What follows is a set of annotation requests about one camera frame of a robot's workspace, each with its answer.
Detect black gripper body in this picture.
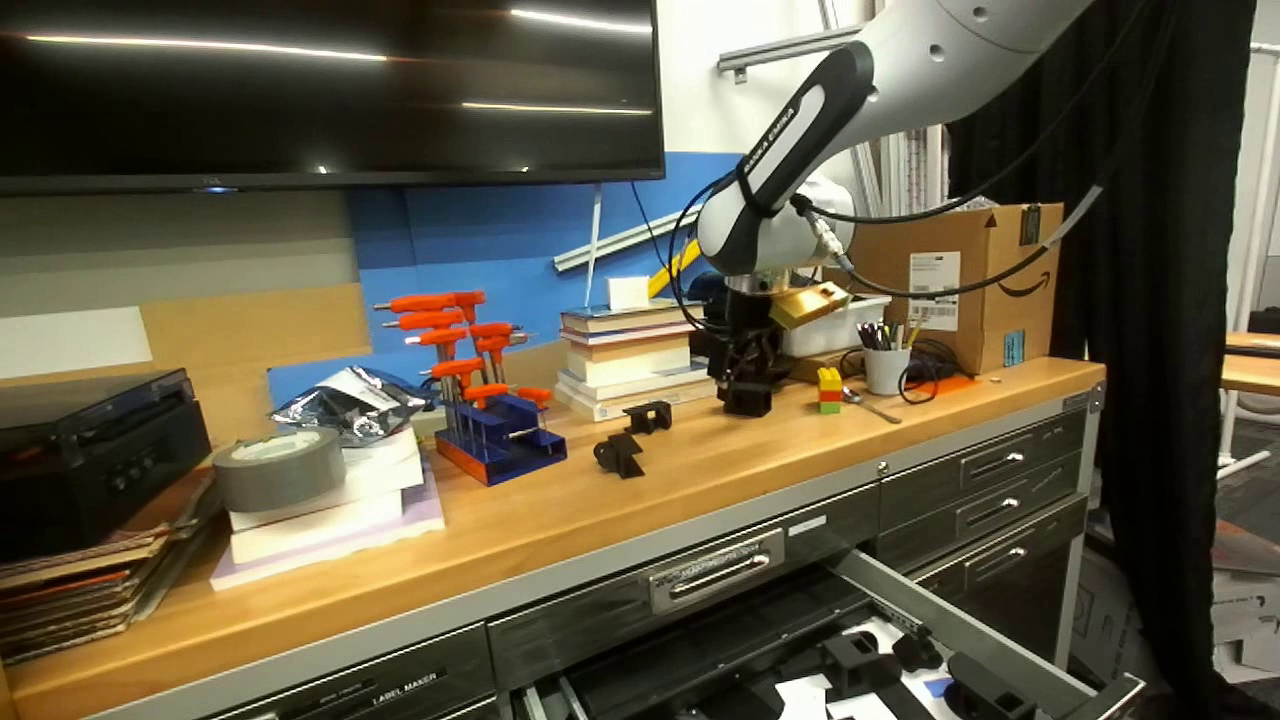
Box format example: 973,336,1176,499
704,287,783,382

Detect small black clip part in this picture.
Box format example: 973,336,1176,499
624,400,672,438

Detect tall black bracket part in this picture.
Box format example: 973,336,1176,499
591,433,640,480

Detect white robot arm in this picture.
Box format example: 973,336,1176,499
696,0,1090,400

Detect open grey drawer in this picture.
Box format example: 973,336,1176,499
508,555,1143,720

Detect black part in drawer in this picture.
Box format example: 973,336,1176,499
819,634,934,720

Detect colourful toy brick stack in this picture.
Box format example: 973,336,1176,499
814,367,844,417

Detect white plastic bin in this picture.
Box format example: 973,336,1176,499
783,295,886,355

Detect metal spoon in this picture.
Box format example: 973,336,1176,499
844,396,905,425

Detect white pen cup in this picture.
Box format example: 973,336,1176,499
859,347,910,396

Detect stack of books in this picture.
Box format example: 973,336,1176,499
554,305,711,420

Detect yellow level tool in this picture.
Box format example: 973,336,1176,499
648,241,698,302

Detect orange hex key set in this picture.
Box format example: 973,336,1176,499
385,287,566,483

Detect cardboard box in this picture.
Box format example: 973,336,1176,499
852,203,1063,371

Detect closed cabinet drawers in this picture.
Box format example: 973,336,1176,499
95,409,1090,720

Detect white paper stack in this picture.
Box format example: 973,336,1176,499
213,428,444,592

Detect crumpled silver foil bag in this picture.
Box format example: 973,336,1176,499
271,364,436,448

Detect black curtain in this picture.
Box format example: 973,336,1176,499
950,0,1277,720

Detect black device box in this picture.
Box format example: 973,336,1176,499
0,367,213,559

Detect wrist camera wood block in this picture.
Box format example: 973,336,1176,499
773,279,846,329

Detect aluminium rail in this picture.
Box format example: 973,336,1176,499
551,203,698,274

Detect grey duct tape roll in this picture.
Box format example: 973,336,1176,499
213,428,345,511

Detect black wall monitor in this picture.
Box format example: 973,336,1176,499
0,0,662,193

